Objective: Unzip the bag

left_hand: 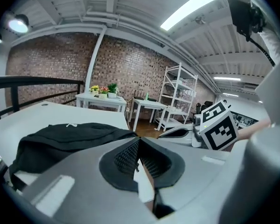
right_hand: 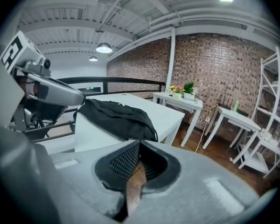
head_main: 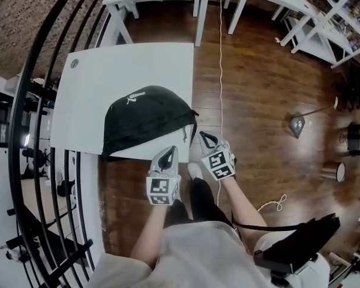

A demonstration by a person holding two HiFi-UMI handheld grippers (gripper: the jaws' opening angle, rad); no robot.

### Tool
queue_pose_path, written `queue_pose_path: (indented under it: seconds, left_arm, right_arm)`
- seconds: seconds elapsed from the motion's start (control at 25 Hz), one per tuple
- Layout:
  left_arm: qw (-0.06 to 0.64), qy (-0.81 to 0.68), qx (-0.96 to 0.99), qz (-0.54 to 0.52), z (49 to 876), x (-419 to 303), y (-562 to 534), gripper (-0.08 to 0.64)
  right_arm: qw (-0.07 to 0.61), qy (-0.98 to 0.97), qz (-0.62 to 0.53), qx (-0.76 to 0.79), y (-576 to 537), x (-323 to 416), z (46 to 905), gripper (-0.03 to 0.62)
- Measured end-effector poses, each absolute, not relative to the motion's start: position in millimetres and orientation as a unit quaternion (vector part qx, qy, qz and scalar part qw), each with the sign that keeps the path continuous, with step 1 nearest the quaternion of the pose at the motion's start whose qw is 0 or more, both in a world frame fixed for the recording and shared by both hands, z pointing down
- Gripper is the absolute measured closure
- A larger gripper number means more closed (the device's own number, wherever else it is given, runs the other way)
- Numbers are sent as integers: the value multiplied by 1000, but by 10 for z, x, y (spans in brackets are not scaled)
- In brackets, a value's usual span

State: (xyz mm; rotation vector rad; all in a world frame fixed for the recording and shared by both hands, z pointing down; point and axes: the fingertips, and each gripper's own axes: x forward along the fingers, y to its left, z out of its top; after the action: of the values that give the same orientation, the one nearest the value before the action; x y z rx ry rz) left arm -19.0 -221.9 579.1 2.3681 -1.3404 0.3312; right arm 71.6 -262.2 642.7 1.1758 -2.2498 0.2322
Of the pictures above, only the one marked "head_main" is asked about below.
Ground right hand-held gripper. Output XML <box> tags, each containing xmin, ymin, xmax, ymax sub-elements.
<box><xmin>198</xmin><ymin>130</ymin><xmax>237</xmax><ymax>182</ymax></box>

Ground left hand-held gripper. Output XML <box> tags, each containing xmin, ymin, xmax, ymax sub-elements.
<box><xmin>146</xmin><ymin>145</ymin><xmax>182</xmax><ymax>206</ymax></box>

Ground black Puma bag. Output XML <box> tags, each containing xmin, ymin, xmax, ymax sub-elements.
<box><xmin>101</xmin><ymin>85</ymin><xmax>200</xmax><ymax>159</ymax></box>

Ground person's right forearm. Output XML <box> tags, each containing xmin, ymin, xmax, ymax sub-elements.
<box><xmin>220</xmin><ymin>175</ymin><xmax>268</xmax><ymax>246</ymax></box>

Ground person's left forearm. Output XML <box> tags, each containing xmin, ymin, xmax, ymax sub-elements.
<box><xmin>130</xmin><ymin>202</ymin><xmax>169</xmax><ymax>268</ymax></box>

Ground person's white right shoe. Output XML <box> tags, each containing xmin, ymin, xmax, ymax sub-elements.
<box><xmin>187</xmin><ymin>162</ymin><xmax>204</xmax><ymax>180</ymax></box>

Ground person's black trousers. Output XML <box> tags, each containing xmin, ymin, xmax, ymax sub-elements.
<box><xmin>164</xmin><ymin>177</ymin><xmax>232</xmax><ymax>230</ymax></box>

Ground white square table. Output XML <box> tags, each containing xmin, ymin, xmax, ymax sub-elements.
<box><xmin>49</xmin><ymin>42</ymin><xmax>195</xmax><ymax>164</ymax></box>

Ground person's light grey shirt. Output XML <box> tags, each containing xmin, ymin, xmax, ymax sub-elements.
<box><xmin>86</xmin><ymin>220</ymin><xmax>331</xmax><ymax>288</ymax></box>

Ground round metal bin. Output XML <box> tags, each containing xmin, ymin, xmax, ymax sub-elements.
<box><xmin>322</xmin><ymin>160</ymin><xmax>347</xmax><ymax>183</ymax></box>

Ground black metal railing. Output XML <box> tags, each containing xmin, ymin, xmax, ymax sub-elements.
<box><xmin>7</xmin><ymin>0</ymin><xmax>115</xmax><ymax>288</ymax></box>

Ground white shelf rack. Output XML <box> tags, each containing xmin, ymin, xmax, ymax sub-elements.
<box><xmin>280</xmin><ymin>0</ymin><xmax>360</xmax><ymax>69</ymax></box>

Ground black display cabinet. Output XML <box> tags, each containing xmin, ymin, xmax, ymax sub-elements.
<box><xmin>0</xmin><ymin>87</ymin><xmax>31</xmax><ymax>148</ymax></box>

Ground white floor cable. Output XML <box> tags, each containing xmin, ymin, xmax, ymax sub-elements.
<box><xmin>215</xmin><ymin>0</ymin><xmax>288</xmax><ymax>212</ymax></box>

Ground black waist pack with strap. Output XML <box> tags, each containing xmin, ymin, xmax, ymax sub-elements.
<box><xmin>230</xmin><ymin>211</ymin><xmax>341</xmax><ymax>275</ymax></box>

